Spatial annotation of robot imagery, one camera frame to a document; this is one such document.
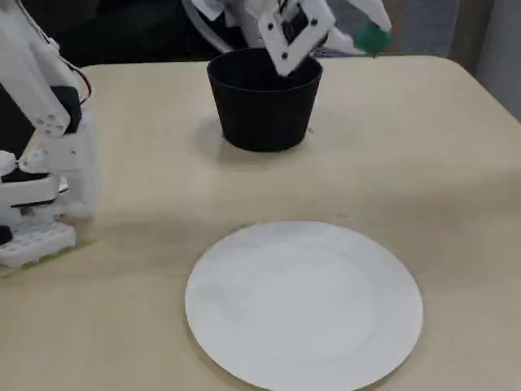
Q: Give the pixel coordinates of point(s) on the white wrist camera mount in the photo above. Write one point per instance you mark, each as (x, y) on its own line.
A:
(285, 53)

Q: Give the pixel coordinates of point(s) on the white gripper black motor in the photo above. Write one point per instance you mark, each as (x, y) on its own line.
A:
(353, 36)

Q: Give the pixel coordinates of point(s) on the black clamp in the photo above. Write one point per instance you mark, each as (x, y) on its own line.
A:
(4, 235)

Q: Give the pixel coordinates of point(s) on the person in white coat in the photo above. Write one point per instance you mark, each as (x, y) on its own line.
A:
(203, 24)

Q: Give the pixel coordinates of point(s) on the black pot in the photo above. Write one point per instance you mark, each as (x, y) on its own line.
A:
(264, 114)

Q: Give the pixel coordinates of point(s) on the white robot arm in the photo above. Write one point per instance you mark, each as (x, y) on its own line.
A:
(32, 73)

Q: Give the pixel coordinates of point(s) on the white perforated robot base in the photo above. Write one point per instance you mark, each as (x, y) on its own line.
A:
(36, 244)

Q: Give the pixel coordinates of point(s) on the green block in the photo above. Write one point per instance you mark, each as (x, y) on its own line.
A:
(372, 38)

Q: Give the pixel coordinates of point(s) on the yellow green tape strip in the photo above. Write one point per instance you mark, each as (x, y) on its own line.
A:
(81, 246)

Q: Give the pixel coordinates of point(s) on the white plate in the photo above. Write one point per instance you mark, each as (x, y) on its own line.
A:
(305, 309)

